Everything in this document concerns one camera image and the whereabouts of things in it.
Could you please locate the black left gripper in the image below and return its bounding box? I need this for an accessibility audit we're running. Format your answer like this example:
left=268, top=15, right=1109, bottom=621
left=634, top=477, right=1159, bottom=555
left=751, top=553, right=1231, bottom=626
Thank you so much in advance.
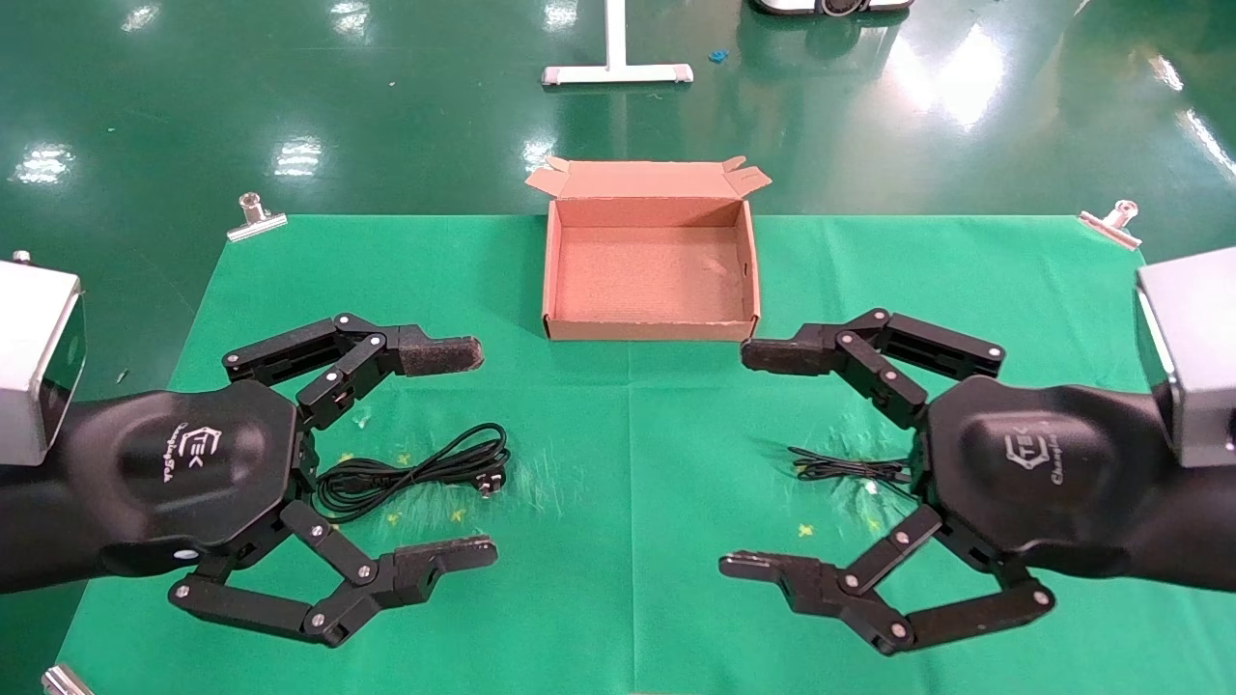
left=0, top=312, right=499, bottom=648

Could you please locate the black wired mouse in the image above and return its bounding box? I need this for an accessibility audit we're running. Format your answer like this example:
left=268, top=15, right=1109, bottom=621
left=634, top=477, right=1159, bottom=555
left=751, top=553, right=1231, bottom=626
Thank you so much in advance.
left=787, top=446, right=918, bottom=498

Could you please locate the white stand base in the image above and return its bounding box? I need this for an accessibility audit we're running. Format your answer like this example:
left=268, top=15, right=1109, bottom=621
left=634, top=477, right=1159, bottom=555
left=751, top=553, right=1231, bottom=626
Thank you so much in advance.
left=541, top=0, right=694, bottom=88

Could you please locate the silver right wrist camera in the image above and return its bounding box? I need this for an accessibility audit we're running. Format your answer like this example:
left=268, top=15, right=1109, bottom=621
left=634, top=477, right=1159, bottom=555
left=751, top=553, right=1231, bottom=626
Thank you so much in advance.
left=1135, top=246, right=1236, bottom=469

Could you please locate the black white mobile base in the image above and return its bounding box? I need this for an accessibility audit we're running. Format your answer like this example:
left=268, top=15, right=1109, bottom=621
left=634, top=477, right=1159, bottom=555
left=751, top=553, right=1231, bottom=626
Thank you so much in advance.
left=751, top=0, right=913, bottom=18

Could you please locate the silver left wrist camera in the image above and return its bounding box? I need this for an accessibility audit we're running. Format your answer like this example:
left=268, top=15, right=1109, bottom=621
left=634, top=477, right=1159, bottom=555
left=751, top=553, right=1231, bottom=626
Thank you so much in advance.
left=0, top=251, right=86, bottom=466

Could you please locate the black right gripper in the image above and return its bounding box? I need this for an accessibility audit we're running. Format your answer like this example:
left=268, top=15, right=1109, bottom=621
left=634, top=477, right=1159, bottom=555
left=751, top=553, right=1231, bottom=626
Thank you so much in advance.
left=719, top=309, right=1236, bottom=657

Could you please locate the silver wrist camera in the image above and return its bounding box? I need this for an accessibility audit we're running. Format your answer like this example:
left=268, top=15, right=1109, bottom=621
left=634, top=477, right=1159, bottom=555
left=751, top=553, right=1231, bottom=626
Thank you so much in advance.
left=0, top=251, right=86, bottom=466
left=1135, top=246, right=1236, bottom=469

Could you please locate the open brown cardboard box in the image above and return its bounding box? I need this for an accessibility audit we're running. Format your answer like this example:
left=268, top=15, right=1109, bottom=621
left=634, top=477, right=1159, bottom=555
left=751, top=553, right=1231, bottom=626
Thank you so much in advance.
left=524, top=155, right=773, bottom=343

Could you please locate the black data cable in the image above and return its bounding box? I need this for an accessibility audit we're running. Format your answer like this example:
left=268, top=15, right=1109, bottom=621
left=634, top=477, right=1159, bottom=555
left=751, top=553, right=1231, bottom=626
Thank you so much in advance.
left=316, top=423, right=511, bottom=524

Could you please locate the green table cloth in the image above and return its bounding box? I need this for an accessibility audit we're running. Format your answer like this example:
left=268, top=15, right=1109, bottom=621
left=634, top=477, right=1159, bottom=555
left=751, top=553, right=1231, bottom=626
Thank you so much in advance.
left=53, top=214, right=1236, bottom=695

